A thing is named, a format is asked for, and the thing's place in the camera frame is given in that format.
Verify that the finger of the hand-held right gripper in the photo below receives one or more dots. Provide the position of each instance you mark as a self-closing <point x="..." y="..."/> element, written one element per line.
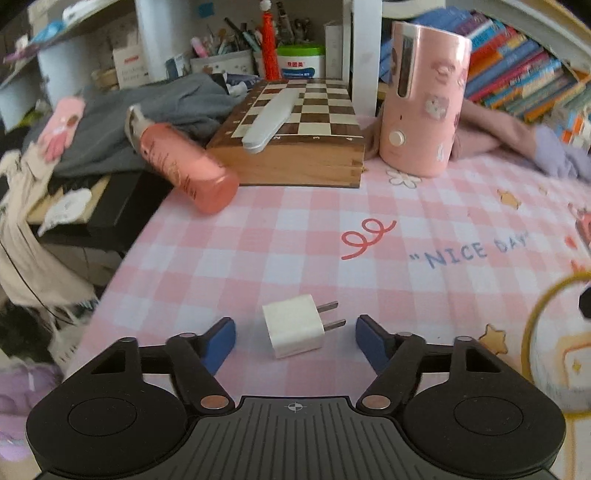
<point x="585" y="302"/>

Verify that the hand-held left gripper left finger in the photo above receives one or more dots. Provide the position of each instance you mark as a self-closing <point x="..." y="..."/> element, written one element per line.
<point x="219" y="344"/>

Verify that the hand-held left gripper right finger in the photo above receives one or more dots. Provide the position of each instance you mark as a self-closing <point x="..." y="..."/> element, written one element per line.
<point x="371" y="344"/>

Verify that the white charger plug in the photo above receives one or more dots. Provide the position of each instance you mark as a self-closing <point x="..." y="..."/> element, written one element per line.
<point x="295" y="327"/>

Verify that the pink checked tablecloth desktop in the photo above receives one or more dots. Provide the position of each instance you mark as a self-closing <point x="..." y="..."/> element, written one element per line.
<point x="300" y="240"/>

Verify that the black side table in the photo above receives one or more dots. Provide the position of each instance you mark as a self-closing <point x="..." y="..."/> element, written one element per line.
<point x="120" y="203"/>

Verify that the pink bottle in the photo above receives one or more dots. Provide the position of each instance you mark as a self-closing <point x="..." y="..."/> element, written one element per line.
<point x="184" y="161"/>

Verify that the purple pink cloth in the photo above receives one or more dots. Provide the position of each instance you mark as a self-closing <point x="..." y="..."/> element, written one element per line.
<point x="485" y="134"/>

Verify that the wooden chessboard box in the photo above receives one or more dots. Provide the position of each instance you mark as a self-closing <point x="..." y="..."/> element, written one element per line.
<point x="295" y="161"/>

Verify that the black bag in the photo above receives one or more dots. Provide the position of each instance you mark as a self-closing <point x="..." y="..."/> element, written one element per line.
<point x="18" y="332"/>

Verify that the purple backpack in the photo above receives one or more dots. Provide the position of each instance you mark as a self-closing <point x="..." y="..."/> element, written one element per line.
<point x="23" y="392"/>

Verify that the cream tote bag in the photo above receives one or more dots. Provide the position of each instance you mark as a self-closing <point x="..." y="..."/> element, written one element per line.
<point x="27" y="258"/>

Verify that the grey white slim case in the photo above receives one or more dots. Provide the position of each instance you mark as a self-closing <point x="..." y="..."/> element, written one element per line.
<point x="272" y="120"/>

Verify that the pink cylindrical humidifier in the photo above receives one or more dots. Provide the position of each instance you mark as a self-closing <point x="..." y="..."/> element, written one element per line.
<point x="420" y="115"/>

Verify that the row of colourful books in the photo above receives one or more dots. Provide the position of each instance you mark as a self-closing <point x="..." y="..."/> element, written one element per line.
<point x="517" y="69"/>

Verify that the grey cloth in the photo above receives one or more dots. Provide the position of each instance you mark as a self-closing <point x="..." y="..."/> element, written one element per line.
<point x="184" y="101"/>

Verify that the pink knit glove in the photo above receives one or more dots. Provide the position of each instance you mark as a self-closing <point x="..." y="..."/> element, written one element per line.
<point x="64" y="124"/>

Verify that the white pen holder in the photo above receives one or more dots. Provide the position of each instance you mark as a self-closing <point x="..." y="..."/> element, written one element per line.
<point x="221" y="62"/>

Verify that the green lid jar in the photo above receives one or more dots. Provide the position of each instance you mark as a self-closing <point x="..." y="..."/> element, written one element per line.
<point x="300" y="64"/>

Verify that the white red label box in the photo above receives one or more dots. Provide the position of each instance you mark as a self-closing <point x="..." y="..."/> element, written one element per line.
<point x="131" y="64"/>

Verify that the white slim box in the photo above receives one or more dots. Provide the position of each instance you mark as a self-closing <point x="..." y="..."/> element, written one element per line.
<point x="333" y="50"/>

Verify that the white shelf unit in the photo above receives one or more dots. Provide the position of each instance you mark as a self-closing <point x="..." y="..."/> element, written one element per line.
<point x="364" y="46"/>

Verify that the red tassel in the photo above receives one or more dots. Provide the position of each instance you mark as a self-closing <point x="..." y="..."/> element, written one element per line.
<point x="270" y="46"/>

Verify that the blue tissue packet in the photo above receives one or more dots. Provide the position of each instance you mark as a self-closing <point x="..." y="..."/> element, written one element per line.
<point x="46" y="31"/>

